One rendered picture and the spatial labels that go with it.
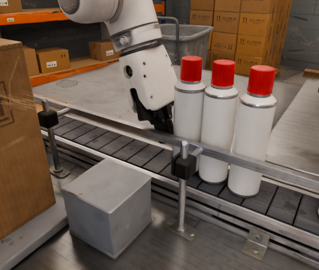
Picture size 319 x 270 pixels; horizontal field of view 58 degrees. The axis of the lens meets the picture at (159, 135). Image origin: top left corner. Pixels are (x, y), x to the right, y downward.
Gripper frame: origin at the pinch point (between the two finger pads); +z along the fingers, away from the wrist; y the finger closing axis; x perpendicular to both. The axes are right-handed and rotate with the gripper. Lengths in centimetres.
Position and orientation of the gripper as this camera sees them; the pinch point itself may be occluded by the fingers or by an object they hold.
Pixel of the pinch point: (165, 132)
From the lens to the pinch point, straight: 52.9
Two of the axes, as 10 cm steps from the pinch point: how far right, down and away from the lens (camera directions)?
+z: 2.9, 9.2, 2.7
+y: 5.5, -3.9, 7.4
